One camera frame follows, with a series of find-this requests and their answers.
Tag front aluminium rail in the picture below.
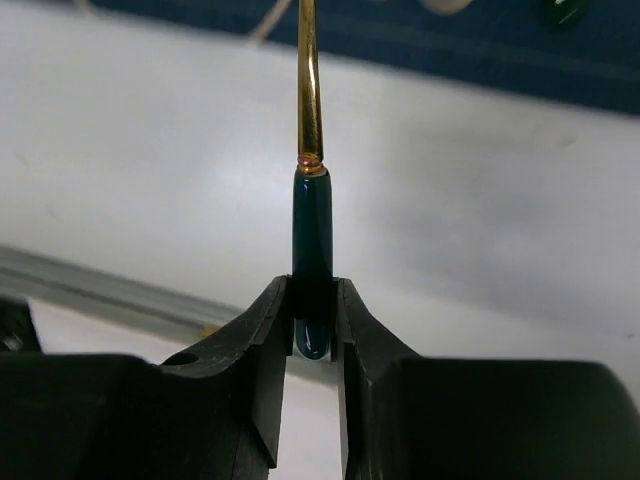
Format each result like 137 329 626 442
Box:
1 246 241 344

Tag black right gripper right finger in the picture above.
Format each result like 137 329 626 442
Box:
334 279 639 479

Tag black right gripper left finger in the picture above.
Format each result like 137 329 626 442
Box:
1 276 292 479

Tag gold spoon green handle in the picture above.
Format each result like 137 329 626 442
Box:
292 0 333 360

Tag gold knife green handle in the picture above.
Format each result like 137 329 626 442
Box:
540 0 590 29

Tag blue whale placemat cloth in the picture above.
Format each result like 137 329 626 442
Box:
89 0 640 119

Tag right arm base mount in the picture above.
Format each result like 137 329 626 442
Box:
0 298 42 353

